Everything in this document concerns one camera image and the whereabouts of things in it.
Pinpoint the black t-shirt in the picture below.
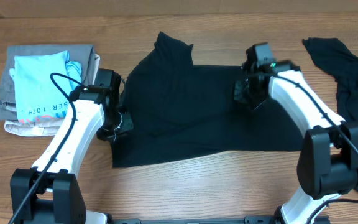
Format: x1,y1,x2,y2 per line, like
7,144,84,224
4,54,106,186
112,33,303,168

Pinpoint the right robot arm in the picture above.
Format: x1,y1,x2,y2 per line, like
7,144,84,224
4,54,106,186
234,42,358,224

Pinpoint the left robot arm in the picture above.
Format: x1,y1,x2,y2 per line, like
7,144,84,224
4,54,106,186
9,68,133,224

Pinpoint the black clothes pile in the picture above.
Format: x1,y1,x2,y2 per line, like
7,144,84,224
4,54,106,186
301,37,358,197

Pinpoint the light blue folded shirt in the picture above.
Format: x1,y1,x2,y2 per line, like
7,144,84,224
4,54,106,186
9,51,82,124

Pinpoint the beige folded garment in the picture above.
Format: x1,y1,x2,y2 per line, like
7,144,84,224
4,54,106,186
4,54,100,137

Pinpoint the grey folded garment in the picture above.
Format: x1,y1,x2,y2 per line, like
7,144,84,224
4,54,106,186
0,44,96,121

